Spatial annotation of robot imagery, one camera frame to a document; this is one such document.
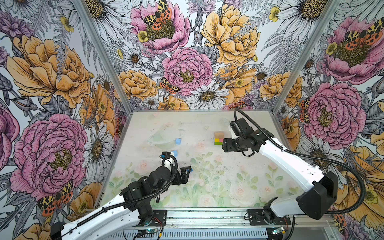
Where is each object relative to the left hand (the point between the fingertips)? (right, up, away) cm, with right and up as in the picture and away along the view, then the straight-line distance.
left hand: (182, 172), depth 74 cm
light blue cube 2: (-6, +5, +23) cm, 24 cm away
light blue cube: (-5, +12, +29) cm, 31 cm away
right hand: (+24, +9, +5) cm, 27 cm away
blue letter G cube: (+4, -4, +18) cm, 19 cm away
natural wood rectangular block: (+22, +16, +26) cm, 37 cm away
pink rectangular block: (+19, +15, +2) cm, 25 cm away
